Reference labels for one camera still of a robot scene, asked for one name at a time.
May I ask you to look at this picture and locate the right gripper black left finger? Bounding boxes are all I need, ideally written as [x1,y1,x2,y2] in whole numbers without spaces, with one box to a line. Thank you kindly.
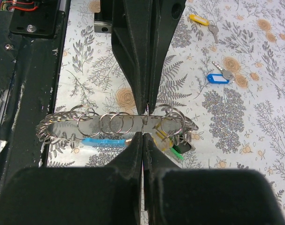
[0,132,142,225]

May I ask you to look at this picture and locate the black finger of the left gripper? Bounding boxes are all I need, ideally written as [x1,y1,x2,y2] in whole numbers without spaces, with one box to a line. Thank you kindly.
[148,0,185,113]
[111,0,152,115]

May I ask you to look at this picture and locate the grey keyring with blue handle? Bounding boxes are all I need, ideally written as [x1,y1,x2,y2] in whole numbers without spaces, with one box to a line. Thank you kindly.
[36,104,199,148]

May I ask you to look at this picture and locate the floral table mat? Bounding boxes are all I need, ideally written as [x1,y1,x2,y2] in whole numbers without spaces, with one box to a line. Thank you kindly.
[55,0,285,217]

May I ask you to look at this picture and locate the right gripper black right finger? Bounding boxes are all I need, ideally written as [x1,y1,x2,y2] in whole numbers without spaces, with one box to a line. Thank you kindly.
[142,134,285,225]

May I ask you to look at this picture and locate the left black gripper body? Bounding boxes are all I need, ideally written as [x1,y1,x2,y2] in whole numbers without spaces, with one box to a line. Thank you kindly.
[94,0,113,33]

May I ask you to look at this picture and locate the green key tag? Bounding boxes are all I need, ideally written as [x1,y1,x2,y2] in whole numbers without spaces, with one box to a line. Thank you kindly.
[169,141,184,162]

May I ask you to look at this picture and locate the blue key tag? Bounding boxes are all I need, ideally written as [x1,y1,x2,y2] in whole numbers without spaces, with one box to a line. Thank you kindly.
[207,61,234,84]

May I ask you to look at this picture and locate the black key tag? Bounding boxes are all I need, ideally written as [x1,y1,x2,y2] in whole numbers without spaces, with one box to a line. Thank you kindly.
[173,138,195,154]

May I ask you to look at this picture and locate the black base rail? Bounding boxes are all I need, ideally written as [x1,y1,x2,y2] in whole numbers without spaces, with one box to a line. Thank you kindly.
[0,0,70,196]

